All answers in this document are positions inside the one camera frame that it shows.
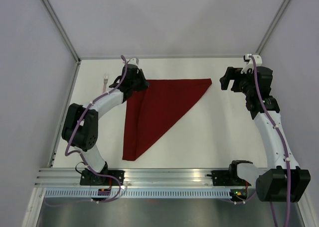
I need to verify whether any fork with pink handle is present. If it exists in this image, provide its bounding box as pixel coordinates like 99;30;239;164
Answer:
102;74;109;93

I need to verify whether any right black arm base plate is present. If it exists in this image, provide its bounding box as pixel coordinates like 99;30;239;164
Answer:
211;170;233;186

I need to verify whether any right aluminium frame post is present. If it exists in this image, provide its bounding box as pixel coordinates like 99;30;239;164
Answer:
255;0;292;55

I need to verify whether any aluminium mounting rail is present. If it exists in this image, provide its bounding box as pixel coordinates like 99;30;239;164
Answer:
34;167;270;188

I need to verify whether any left aluminium frame post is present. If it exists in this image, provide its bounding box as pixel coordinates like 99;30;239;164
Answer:
33;0;81;63

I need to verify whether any aluminium frame post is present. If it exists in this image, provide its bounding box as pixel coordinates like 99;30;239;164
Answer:
33;0;81;63
255;0;292;55

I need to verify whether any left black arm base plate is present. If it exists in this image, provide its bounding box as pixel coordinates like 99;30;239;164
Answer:
80;169;125;186

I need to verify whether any rear aluminium frame bar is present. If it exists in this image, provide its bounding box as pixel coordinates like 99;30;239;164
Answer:
80;54;244;60

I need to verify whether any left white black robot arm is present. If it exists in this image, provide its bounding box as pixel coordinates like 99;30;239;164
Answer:
61;58;150;185

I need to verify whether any white slotted cable duct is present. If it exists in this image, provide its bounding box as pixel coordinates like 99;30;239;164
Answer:
44;188;247;199

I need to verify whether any dark red cloth napkin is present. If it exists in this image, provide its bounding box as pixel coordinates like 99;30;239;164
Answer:
122;79;212;161

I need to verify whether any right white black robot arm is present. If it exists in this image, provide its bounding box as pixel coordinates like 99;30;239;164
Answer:
220;66;311;203

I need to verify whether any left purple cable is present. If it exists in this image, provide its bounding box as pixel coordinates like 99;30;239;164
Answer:
64;54;129;203

